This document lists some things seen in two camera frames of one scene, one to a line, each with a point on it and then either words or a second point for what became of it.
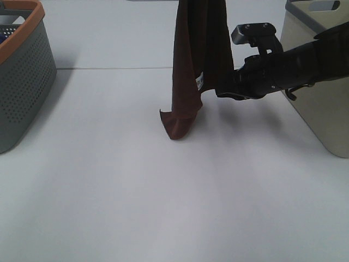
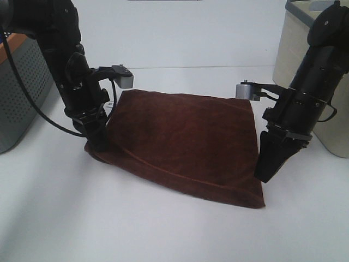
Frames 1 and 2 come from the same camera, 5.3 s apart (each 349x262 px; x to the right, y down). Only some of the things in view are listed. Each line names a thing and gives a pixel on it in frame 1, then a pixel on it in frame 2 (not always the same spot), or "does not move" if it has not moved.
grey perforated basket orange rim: [28, 71] does not move
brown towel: [203, 56] -> [202, 145]
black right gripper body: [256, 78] -> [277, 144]
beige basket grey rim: [323, 107] does not move
